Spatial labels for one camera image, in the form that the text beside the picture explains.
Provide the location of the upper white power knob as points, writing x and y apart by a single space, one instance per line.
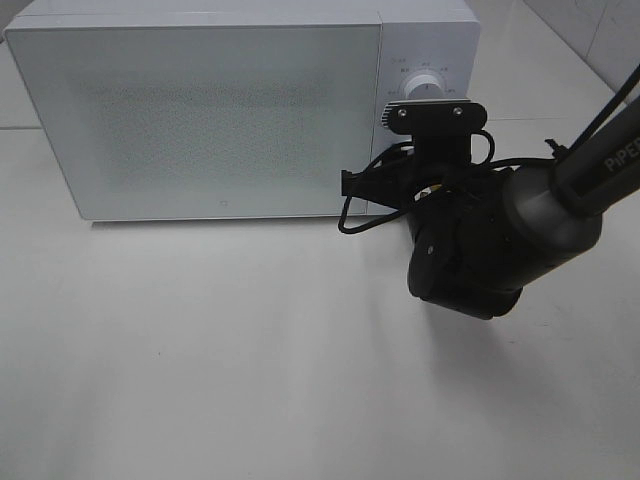
423 86

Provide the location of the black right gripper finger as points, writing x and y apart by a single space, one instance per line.
353 184

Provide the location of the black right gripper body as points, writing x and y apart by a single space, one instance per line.
395 183

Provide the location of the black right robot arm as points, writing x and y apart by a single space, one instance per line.
483 231

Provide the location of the white microwave oven body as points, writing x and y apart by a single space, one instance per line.
438 37

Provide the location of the white microwave door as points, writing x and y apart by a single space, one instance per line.
203 123

